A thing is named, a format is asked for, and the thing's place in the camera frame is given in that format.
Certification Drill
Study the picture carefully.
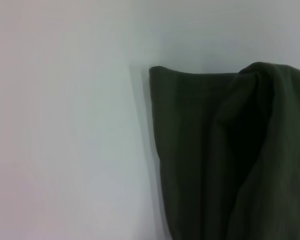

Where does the dark green FREE t-shirt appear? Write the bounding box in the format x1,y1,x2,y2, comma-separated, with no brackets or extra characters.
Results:
148,61,300,240

